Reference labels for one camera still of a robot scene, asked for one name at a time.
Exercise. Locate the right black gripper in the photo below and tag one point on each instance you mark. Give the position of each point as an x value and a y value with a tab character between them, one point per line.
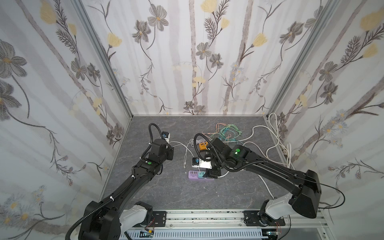
213	172

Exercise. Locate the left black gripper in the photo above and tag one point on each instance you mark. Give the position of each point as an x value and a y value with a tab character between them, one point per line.
167	151

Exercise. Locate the purple power strip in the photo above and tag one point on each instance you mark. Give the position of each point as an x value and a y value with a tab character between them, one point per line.
193	175

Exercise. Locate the orange power strip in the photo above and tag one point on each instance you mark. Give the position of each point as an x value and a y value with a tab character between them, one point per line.
203	146

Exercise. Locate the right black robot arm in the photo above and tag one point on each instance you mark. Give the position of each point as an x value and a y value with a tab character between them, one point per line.
304	188

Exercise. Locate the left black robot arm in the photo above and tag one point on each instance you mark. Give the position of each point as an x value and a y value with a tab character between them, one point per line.
101	220

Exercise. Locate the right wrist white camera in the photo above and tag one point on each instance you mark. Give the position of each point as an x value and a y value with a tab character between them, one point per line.
198	163

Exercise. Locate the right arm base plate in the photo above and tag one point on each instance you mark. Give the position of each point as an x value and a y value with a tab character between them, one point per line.
254	219

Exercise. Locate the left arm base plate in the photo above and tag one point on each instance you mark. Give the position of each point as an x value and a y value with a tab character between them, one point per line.
153	220

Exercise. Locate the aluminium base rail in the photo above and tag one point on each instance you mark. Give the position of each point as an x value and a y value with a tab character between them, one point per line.
216	224

